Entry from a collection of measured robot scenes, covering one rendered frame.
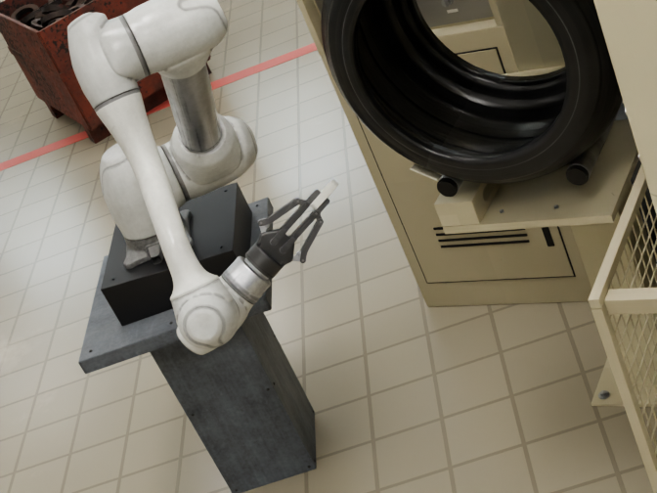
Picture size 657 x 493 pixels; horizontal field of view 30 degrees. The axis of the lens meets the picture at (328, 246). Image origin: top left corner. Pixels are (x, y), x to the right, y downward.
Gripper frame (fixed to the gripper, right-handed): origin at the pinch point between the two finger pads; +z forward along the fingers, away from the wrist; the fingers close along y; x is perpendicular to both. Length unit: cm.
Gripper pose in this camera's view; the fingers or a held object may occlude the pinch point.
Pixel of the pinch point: (324, 194)
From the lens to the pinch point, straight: 248.2
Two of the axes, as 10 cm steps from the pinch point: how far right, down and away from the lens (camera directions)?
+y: 7.4, 6.6, 1.5
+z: 6.7, -7.4, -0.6
